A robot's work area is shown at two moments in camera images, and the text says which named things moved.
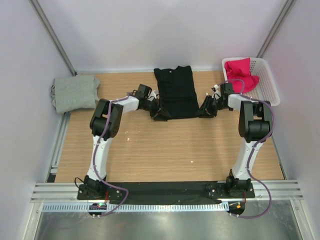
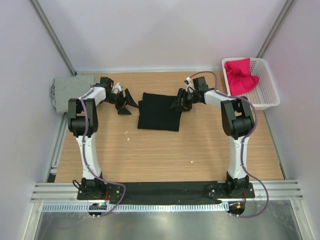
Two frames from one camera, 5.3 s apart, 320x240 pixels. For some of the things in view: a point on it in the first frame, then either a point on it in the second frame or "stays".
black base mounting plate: (184, 192) stays
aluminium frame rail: (269, 190) stays
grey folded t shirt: (71, 93) stays
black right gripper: (205, 111) → (184, 106)
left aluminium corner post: (40, 12) stays
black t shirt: (177, 94) → (155, 112)
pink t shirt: (238, 72) stays
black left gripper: (159, 114) → (122, 110)
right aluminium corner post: (287, 7) stays
